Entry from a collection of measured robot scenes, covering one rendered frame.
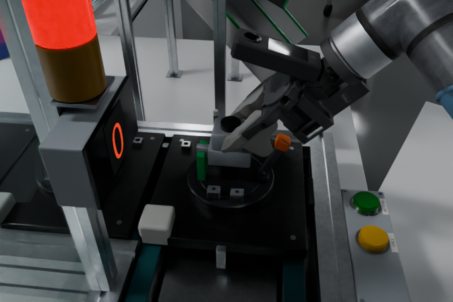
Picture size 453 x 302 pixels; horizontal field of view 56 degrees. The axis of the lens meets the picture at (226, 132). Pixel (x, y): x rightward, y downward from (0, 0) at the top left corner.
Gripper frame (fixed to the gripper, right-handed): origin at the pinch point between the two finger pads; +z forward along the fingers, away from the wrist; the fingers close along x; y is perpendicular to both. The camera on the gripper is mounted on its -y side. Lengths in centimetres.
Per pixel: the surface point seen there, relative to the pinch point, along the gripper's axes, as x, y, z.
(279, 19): 48.2, 7.3, -3.2
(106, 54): 62, -17, 45
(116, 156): -19.8, -14.2, -2.7
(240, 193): -5.5, 6.7, 3.2
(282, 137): -0.2, 6.2, -5.5
